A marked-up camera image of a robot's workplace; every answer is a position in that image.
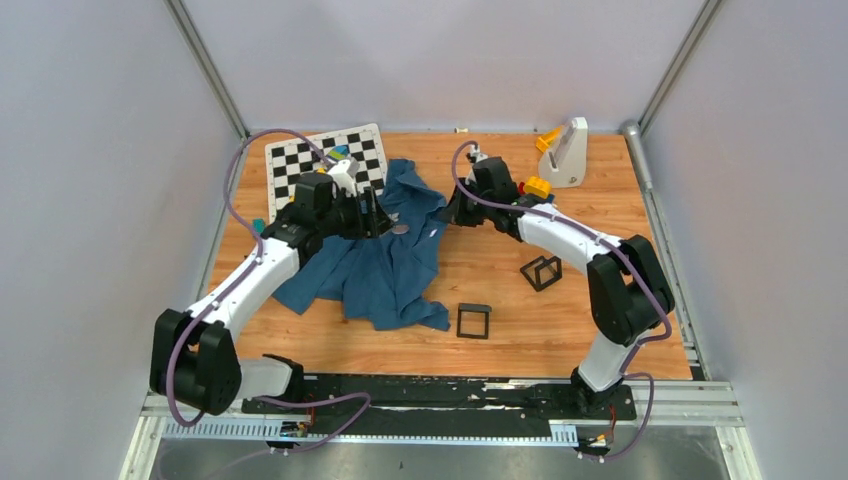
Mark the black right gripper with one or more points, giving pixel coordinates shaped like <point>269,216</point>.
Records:
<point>454,212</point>

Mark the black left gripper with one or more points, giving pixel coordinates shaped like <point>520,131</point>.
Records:
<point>369,225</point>

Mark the blue shirt garment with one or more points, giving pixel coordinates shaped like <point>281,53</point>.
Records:
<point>382,280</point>

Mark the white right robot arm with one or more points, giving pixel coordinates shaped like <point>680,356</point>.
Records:
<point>629,293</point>

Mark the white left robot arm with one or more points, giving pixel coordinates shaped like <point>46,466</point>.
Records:
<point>194,360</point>

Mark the colourful toy train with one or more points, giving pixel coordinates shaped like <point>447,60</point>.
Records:
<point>537,189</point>

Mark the black white checkerboard sheet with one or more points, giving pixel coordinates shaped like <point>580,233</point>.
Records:
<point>287,160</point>

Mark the stacked colour blocks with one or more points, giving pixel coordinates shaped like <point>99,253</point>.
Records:
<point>339,153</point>

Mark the yellow plastic piece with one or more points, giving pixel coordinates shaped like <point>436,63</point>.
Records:
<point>544,141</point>

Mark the white wedge stand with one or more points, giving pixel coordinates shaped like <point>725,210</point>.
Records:
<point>564,164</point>

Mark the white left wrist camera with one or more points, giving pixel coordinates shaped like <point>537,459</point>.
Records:
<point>343,173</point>

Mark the black wire cube frame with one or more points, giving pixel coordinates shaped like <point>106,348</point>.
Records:
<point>542,272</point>

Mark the black square frame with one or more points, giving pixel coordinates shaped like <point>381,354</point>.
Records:
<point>473,321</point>

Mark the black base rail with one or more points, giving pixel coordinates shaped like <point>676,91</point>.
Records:
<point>461,406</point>

